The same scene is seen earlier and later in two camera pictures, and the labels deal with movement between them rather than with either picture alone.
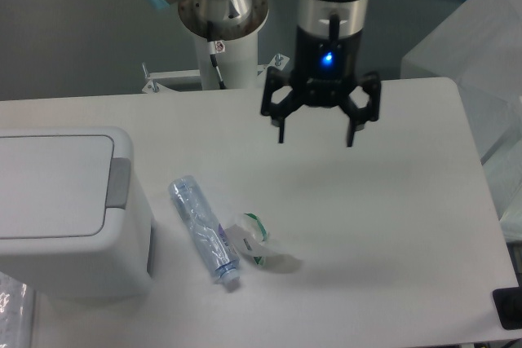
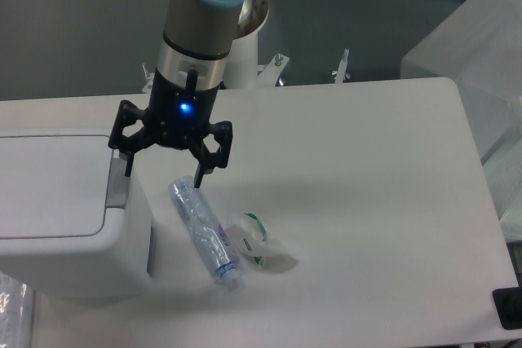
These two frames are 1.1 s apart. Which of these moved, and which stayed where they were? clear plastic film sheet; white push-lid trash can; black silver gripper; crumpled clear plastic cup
Moved: black silver gripper
Stayed: white push-lid trash can; crumpled clear plastic cup; clear plastic film sheet
